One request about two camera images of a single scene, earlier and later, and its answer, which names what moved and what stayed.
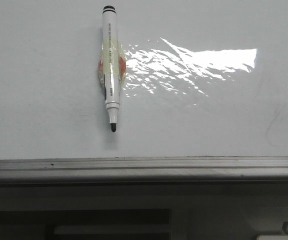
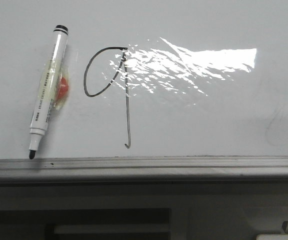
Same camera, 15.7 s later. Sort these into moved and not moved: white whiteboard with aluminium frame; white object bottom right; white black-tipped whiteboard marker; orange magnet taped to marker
Moved: orange magnet taped to marker; white black-tipped whiteboard marker
Not moved: white whiteboard with aluminium frame; white object bottom right
